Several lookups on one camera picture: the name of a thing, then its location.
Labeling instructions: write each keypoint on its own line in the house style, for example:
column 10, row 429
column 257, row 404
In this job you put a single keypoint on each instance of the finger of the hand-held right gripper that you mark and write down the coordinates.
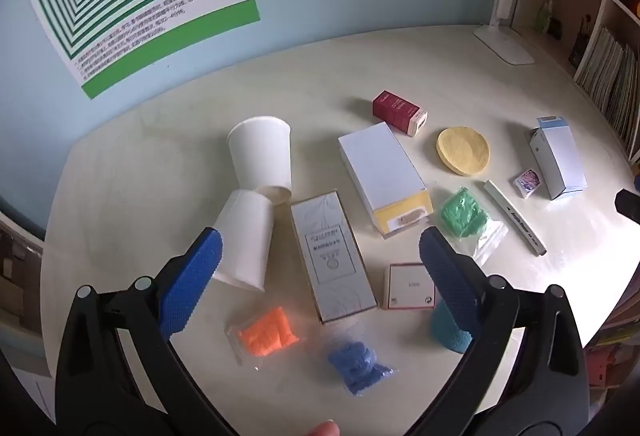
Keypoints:
column 629, row 203

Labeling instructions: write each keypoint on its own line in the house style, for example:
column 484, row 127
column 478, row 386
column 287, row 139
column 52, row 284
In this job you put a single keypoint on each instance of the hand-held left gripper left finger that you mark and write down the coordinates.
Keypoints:
column 192, row 286

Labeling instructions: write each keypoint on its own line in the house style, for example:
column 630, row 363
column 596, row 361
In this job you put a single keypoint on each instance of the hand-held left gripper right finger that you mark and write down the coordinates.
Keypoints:
column 450, row 286

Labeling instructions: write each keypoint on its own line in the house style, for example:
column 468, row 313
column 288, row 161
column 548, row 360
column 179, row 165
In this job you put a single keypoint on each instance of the green item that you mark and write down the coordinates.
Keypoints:
column 465, row 213

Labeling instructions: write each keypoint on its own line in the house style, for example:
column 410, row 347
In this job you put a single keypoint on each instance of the purple snack packet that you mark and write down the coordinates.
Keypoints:
column 527, row 182

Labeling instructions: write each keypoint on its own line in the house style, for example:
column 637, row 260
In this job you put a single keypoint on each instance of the person's left hand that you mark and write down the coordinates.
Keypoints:
column 322, row 429

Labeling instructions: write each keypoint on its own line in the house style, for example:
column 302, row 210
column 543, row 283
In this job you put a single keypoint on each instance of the small white flat box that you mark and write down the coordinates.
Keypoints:
column 407, row 286

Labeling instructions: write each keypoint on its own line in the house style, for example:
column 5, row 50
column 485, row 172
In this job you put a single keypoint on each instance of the teal textured object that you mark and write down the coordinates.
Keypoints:
column 447, row 333

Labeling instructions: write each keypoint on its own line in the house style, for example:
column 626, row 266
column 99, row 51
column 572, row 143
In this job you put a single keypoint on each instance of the white paper cup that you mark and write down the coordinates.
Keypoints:
column 260, row 155
column 245, row 241

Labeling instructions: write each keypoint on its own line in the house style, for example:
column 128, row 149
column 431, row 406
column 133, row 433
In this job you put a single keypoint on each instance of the white and blue open box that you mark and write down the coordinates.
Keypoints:
column 560, row 155

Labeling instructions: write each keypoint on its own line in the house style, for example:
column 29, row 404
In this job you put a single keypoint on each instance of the orange item in plastic bag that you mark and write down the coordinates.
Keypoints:
column 265, row 331

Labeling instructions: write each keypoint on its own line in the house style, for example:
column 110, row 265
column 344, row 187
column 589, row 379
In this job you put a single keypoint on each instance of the white marker pen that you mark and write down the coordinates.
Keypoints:
column 515, row 218

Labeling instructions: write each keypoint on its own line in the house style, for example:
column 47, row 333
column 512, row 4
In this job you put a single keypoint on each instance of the blue item in plastic bag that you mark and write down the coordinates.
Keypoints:
column 355, row 361

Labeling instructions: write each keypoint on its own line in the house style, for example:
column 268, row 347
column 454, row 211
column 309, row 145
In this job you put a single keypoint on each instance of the grey box with gold trim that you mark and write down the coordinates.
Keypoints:
column 330, row 261

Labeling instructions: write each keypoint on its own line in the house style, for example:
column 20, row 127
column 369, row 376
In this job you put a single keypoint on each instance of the row of books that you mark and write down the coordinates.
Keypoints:
column 612, row 75

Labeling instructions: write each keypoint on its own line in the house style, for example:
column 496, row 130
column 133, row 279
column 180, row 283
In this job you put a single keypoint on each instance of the yellow round sponge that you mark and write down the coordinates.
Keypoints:
column 462, row 150

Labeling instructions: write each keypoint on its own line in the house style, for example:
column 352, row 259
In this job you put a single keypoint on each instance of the white and yellow box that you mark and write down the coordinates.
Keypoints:
column 380, row 165

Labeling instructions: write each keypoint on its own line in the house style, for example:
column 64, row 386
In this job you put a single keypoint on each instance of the stack of colourful books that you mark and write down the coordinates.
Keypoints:
column 610, row 356

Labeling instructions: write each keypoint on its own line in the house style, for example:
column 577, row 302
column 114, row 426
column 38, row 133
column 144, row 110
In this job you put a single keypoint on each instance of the dark red small box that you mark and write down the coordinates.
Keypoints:
column 395, row 108

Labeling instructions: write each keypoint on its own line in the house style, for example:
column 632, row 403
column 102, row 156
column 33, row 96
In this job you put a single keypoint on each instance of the small green bottle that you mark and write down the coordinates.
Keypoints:
column 543, row 18

